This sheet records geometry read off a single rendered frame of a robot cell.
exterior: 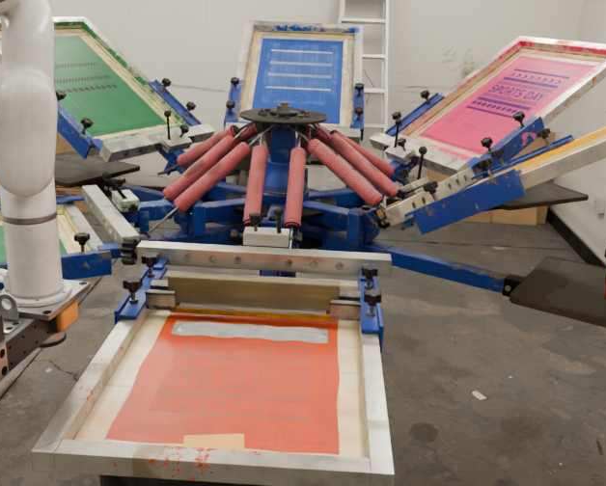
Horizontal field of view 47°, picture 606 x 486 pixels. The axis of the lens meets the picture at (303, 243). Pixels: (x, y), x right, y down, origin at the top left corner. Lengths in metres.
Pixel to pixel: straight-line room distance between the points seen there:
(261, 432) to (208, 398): 0.15
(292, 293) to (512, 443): 1.66
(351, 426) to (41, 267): 0.64
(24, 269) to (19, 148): 0.25
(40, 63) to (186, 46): 4.53
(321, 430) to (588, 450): 1.99
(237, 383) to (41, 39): 0.73
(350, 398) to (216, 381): 0.27
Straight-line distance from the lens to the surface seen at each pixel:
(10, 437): 3.09
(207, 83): 5.78
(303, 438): 1.29
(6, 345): 1.29
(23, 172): 1.24
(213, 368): 1.49
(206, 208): 2.34
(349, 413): 1.36
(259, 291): 1.65
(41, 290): 1.38
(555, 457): 3.07
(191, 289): 1.68
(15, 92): 1.22
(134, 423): 1.34
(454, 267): 2.20
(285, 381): 1.45
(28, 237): 1.34
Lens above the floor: 1.70
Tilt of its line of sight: 20 degrees down
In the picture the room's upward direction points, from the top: 2 degrees clockwise
